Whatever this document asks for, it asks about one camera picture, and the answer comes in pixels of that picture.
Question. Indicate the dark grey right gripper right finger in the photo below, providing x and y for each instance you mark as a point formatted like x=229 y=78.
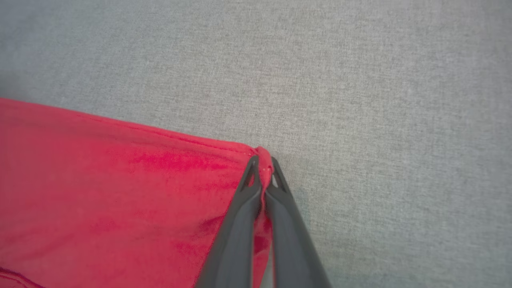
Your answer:
x=292 y=240

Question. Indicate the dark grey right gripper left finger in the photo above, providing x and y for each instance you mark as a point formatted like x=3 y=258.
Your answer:
x=236 y=240

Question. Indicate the grey fabric sofa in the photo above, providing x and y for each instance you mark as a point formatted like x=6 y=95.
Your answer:
x=360 y=100

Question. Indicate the red shirt with white sleeves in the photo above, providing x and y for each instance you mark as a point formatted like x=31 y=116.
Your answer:
x=120 y=200

